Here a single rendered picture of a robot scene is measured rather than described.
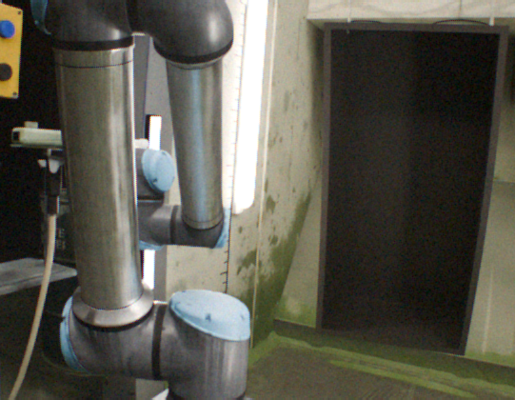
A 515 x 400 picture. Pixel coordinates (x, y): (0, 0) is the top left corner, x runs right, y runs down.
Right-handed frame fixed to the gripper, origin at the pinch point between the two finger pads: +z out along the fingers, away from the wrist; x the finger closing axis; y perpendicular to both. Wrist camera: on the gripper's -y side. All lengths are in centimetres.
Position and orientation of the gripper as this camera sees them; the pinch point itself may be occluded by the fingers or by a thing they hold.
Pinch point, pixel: (52, 150)
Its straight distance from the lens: 130.7
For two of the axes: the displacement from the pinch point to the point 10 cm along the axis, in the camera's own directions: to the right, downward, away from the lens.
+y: -0.8, 9.9, 1.2
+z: -9.0, -1.2, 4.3
